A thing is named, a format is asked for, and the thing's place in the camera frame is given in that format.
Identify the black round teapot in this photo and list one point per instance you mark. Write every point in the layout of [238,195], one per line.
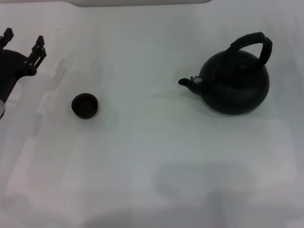
[235,88]

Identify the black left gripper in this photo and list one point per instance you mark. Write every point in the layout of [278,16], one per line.
[10,69]

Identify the dark round teacup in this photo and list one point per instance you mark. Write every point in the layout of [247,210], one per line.
[85,106]

